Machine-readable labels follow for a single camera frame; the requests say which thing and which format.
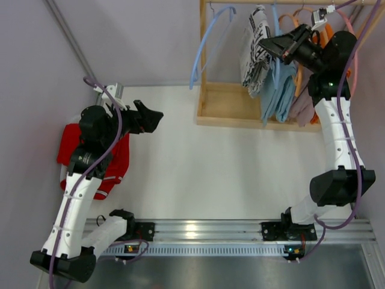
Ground white plastic basket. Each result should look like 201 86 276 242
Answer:
60 114 81 182

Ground orange hanger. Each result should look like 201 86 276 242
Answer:
279 14 303 98
293 7 333 47

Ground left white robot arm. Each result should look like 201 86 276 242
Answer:
30 100 164 287

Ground red trousers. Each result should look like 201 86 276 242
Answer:
57 123 129 200

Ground aluminium mounting rail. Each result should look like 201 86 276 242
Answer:
134 219 376 244

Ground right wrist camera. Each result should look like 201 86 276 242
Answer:
311 5 335 31

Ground wooden clothes rack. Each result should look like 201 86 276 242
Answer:
190 1 384 132

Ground pink hanger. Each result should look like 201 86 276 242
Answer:
336 10 359 97

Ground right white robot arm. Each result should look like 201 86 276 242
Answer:
260 24 376 241

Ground light blue plastic hanger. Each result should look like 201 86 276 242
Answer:
189 1 237 90

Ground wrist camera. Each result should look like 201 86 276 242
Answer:
93 82 127 110
311 5 335 31

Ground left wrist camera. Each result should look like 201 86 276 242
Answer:
93 82 127 110

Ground aluminium corner post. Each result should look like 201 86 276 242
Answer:
43 0 96 89

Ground slotted cable duct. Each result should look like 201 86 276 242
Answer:
102 243 303 257

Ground orange trousers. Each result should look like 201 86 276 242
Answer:
310 24 353 125

